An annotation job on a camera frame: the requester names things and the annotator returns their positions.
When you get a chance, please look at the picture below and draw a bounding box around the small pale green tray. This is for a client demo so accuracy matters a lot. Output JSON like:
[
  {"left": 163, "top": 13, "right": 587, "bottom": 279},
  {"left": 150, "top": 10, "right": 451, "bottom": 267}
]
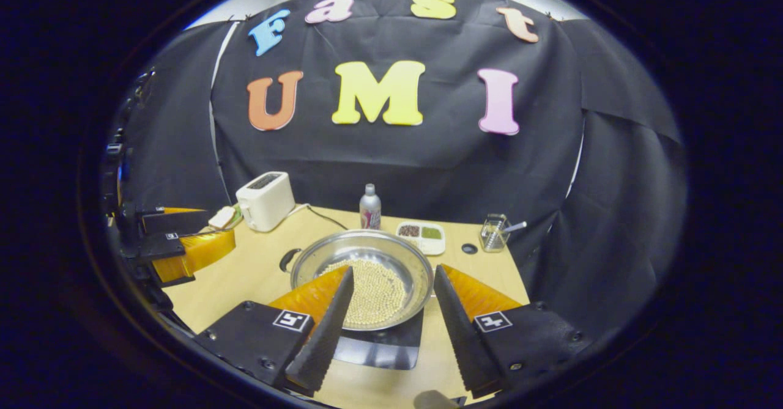
[{"left": 205, "top": 204, "right": 244, "bottom": 232}]

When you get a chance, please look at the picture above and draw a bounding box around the black induction cooktop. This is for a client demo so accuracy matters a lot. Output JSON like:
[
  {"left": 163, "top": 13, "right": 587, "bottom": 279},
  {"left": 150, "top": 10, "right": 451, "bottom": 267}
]
[{"left": 333, "top": 308, "right": 425, "bottom": 371}]

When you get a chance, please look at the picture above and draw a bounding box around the pile of soybeans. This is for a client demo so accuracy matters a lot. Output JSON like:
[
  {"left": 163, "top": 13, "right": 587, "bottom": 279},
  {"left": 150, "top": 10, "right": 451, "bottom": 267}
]
[{"left": 318, "top": 258, "right": 407, "bottom": 327}]

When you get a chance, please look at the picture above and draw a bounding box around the white toaster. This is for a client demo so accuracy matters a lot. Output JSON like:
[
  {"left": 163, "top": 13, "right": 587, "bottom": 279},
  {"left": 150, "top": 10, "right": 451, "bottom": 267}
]
[{"left": 236, "top": 172, "right": 296, "bottom": 233}]

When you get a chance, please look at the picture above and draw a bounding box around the white divided bean tray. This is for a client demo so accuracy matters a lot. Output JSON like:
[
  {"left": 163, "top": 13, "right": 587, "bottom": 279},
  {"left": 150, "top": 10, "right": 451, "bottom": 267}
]
[{"left": 396, "top": 221, "right": 446, "bottom": 256}]

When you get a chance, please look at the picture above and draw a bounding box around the wire mesh holder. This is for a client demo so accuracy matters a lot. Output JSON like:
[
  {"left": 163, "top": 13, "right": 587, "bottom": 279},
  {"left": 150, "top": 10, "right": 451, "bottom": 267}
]
[{"left": 480, "top": 214, "right": 510, "bottom": 252}]

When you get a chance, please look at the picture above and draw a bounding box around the stainless steel pot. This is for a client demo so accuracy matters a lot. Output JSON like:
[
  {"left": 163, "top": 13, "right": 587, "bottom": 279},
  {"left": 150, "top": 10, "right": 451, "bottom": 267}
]
[{"left": 280, "top": 230, "right": 435, "bottom": 331}]

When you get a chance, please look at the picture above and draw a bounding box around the black power cable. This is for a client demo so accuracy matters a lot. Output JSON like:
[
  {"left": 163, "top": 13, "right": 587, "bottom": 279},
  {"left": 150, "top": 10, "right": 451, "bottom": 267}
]
[{"left": 306, "top": 205, "right": 349, "bottom": 231}]

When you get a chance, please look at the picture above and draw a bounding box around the silver drink bottle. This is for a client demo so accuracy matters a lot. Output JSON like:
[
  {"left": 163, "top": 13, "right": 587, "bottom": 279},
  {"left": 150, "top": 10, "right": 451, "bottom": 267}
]
[{"left": 359, "top": 183, "right": 382, "bottom": 230}]

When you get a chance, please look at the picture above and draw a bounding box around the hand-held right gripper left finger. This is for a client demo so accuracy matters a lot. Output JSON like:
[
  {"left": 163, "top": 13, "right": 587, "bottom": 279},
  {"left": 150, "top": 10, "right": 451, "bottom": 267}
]
[{"left": 196, "top": 266, "right": 355, "bottom": 397}]

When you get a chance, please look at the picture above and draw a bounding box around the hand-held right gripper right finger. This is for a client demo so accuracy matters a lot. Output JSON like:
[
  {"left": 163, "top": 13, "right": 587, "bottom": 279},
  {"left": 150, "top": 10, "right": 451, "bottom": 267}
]
[{"left": 433, "top": 263, "right": 591, "bottom": 399}]

